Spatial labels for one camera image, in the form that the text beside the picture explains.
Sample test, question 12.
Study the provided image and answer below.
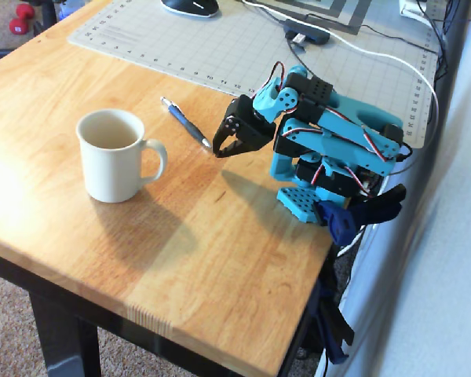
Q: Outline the black cable bundle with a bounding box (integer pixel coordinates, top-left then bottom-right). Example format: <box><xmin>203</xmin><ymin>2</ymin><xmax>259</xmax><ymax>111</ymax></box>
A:
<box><xmin>415</xmin><ymin>0</ymin><xmax>458</xmax><ymax>82</ymax></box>

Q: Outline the black usb hub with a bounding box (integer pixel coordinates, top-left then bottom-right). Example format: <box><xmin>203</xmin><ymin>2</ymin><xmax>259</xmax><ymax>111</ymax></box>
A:
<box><xmin>284</xmin><ymin>21</ymin><xmax>331</xmax><ymax>46</ymax></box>

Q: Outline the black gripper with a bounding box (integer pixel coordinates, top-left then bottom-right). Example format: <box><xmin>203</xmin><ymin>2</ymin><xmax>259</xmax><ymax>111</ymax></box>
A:
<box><xmin>213</xmin><ymin>94</ymin><xmax>278</xmax><ymax>159</ymax></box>

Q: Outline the grey square pattern pad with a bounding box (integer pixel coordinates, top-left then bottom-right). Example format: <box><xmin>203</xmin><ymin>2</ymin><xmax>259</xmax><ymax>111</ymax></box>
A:
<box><xmin>254</xmin><ymin>0</ymin><xmax>372</xmax><ymax>35</ymax></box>

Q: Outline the black white computer mouse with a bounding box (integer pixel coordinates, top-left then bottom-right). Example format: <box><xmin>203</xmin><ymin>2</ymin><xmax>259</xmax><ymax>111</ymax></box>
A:
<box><xmin>159</xmin><ymin>0</ymin><xmax>222</xmax><ymax>19</ymax></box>

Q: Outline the red dumbbell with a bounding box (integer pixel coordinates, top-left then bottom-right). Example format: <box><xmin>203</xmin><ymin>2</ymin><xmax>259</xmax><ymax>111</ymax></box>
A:
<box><xmin>9</xmin><ymin>3</ymin><xmax>35</xmax><ymax>35</ymax></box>

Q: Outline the blue click pen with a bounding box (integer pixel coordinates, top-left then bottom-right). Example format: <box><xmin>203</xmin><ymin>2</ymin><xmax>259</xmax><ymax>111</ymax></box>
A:
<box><xmin>159</xmin><ymin>96</ymin><xmax>213</xmax><ymax>149</ymax></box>

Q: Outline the blue black bar clamp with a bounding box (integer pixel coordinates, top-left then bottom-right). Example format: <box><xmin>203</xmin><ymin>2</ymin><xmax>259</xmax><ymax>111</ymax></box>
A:
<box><xmin>308</xmin><ymin>183</ymin><xmax>407</xmax><ymax>366</ymax></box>

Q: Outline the thin black cable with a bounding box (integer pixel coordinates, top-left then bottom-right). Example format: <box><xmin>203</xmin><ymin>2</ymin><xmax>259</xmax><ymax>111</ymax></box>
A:
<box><xmin>360</xmin><ymin>24</ymin><xmax>441</xmax><ymax>56</ymax></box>

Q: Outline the red white servo wire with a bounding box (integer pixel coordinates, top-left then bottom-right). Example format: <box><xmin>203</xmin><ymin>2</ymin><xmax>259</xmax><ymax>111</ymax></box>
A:
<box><xmin>272</xmin><ymin>61</ymin><xmax>290</xmax><ymax>95</ymax></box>

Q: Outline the grey gridded cutting mat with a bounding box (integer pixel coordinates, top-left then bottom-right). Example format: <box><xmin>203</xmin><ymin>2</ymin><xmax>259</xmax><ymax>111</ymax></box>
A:
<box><xmin>66</xmin><ymin>0</ymin><xmax>440</xmax><ymax>150</ymax></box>

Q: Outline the cream ceramic mug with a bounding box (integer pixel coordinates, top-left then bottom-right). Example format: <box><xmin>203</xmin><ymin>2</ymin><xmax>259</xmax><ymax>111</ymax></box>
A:
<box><xmin>75</xmin><ymin>108</ymin><xmax>169</xmax><ymax>204</ymax></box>

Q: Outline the white box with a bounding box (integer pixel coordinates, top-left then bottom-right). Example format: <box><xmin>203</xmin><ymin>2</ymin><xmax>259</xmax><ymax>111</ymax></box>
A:
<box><xmin>399</xmin><ymin>0</ymin><xmax>433</xmax><ymax>20</ymax></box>

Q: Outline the black table frame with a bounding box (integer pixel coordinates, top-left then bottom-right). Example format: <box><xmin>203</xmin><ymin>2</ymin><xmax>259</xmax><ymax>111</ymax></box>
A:
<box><xmin>0</xmin><ymin>249</ymin><xmax>311</xmax><ymax>377</ymax></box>

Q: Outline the white usb cable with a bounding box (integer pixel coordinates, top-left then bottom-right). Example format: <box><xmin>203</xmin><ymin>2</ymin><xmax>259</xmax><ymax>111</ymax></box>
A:
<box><xmin>241</xmin><ymin>0</ymin><xmax>440</xmax><ymax>176</ymax></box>

